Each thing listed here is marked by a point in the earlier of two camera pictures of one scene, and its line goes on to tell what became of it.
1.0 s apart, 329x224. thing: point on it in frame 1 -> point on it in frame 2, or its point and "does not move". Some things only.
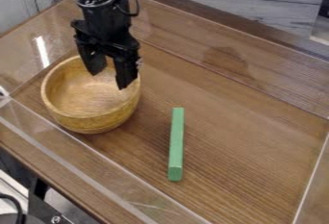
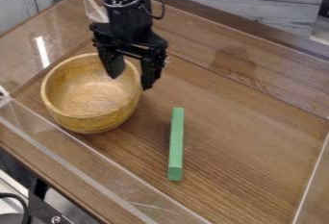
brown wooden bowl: x=87 y=101 does not move
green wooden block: x=177 y=144 does not move
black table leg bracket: x=42 y=212 does not move
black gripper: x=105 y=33 -> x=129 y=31
